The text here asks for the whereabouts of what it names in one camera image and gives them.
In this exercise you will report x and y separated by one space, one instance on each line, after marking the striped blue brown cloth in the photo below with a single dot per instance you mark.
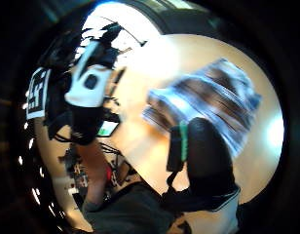
208 91

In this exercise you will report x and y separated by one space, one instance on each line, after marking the white marker cube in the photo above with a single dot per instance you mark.
38 92

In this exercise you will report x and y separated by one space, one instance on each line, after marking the the person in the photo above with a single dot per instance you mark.
130 211

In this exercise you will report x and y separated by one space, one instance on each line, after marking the red wristband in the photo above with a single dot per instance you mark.
108 173

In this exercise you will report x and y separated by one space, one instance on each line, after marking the white palm camera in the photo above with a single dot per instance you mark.
88 83

